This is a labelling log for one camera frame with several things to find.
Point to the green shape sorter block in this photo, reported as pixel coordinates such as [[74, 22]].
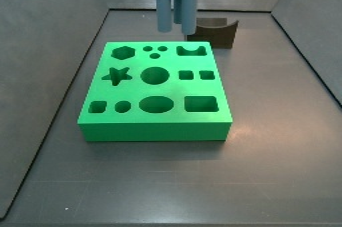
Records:
[[155, 92]]

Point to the dark brown curved block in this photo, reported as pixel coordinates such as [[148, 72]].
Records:
[[216, 31]]

